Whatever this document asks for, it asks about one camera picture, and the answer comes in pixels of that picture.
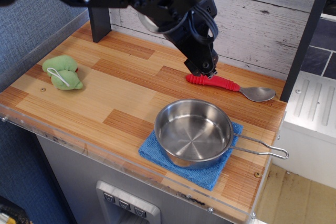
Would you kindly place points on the dark grey right post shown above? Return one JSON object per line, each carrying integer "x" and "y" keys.
{"x": 306, "y": 38}

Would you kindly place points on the blue folded cloth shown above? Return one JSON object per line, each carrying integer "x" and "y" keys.
{"x": 204, "y": 175}

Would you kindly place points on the white toy sink unit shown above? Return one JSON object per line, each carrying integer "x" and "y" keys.
{"x": 307, "y": 130}

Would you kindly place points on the silver button control panel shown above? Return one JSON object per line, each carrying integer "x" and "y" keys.
{"x": 119, "y": 206}

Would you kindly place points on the green plush toy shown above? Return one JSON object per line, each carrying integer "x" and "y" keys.
{"x": 62, "y": 71}

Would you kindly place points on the stainless steel pan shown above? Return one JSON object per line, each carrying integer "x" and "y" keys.
{"x": 197, "y": 131}

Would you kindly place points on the dark grey left post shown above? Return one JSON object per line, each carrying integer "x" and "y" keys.
{"x": 100, "y": 23}

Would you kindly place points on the clear acrylic table edge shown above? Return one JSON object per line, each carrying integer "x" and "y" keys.
{"x": 78, "y": 164}

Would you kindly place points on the dark grey post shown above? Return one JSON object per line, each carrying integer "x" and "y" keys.
{"x": 100, "y": 23}
{"x": 306, "y": 38}

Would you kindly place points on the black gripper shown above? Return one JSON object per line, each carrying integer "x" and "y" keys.
{"x": 200, "y": 58}

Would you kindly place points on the red handled metal spoon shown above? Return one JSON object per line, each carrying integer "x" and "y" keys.
{"x": 255, "y": 94}

